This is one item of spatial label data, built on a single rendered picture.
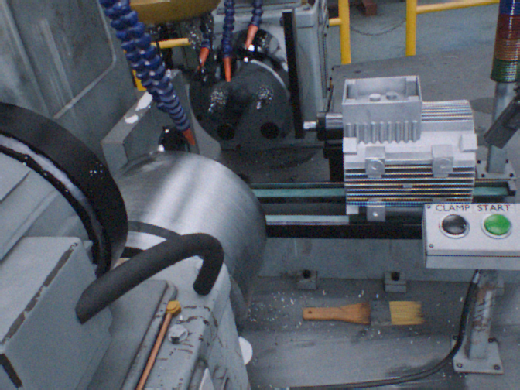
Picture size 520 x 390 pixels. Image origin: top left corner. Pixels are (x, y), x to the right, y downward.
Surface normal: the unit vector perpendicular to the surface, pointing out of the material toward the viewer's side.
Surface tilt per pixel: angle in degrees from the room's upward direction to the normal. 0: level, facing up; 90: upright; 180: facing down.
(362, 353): 0
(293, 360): 0
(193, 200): 32
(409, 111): 90
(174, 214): 25
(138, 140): 90
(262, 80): 90
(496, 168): 90
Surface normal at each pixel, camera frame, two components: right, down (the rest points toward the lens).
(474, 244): -0.19, -0.57
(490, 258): -0.12, 0.82
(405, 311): -0.11, -0.82
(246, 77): -0.18, 0.56
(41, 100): 0.97, 0.00
